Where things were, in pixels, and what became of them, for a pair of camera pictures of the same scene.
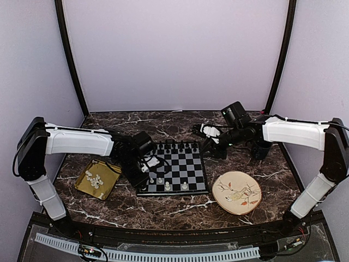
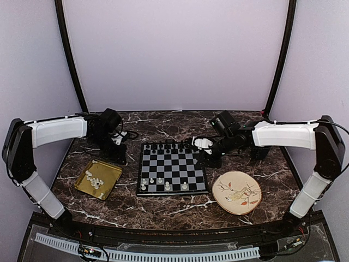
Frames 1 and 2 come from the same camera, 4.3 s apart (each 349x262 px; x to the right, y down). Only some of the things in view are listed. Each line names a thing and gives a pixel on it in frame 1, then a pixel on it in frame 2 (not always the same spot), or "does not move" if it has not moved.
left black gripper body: (127, 167) -> (107, 150)
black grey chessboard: (175, 168) does not move
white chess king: (167, 188) does not move
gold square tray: (98, 178) does not move
